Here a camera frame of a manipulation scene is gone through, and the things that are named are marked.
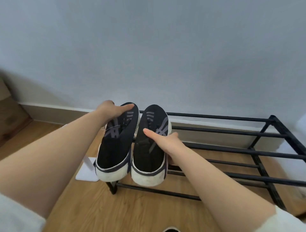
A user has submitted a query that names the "person's left hand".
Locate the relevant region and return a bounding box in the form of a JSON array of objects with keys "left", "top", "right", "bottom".
[{"left": 95, "top": 100, "right": 135, "bottom": 125}]

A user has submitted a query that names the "person's right hand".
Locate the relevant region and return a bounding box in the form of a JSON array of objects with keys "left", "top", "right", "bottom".
[{"left": 143, "top": 128, "right": 184, "bottom": 165}]

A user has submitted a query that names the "black sneaker with white sole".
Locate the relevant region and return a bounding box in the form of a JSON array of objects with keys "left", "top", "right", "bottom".
[
  {"left": 94, "top": 102, "right": 140, "bottom": 182},
  {"left": 131, "top": 104, "right": 172, "bottom": 187}
]

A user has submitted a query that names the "person's left forearm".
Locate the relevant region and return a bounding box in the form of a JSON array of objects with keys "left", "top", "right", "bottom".
[{"left": 0, "top": 110, "right": 108, "bottom": 219}]

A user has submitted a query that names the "person's right forearm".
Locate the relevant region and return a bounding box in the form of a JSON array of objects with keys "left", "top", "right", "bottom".
[{"left": 169, "top": 143, "right": 276, "bottom": 232}]

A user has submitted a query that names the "white stand base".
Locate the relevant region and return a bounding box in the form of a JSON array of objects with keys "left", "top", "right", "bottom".
[{"left": 76, "top": 157, "right": 101, "bottom": 182}]

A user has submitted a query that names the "black metal shoe rack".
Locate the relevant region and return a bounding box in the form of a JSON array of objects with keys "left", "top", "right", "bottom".
[{"left": 105, "top": 110, "right": 306, "bottom": 212}]

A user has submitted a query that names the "wooden cabinet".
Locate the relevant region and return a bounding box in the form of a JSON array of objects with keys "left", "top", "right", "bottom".
[{"left": 0, "top": 76, "right": 33, "bottom": 148}]

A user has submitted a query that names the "person's white left sleeve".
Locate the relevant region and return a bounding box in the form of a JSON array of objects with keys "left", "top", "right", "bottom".
[{"left": 0, "top": 193, "right": 46, "bottom": 232}]

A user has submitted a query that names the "person's white sleeve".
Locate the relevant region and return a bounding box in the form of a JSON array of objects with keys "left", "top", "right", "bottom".
[
  {"left": 0, "top": 193, "right": 46, "bottom": 232},
  {"left": 267, "top": 205, "right": 306, "bottom": 232}
]

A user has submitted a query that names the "person's white right sleeve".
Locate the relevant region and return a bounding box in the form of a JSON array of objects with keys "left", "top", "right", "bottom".
[{"left": 267, "top": 205, "right": 306, "bottom": 232}]

